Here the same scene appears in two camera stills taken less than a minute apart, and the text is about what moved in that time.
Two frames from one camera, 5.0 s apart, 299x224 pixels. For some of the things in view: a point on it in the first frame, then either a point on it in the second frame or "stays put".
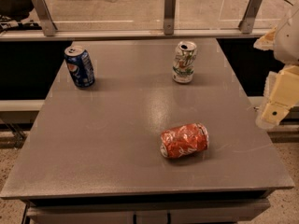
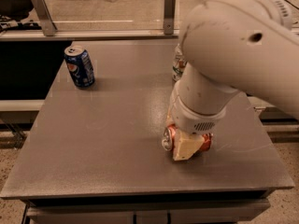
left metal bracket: [43, 13] stays put
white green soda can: [183, 67] stays put
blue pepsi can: [80, 65] stays put
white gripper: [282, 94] to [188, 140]
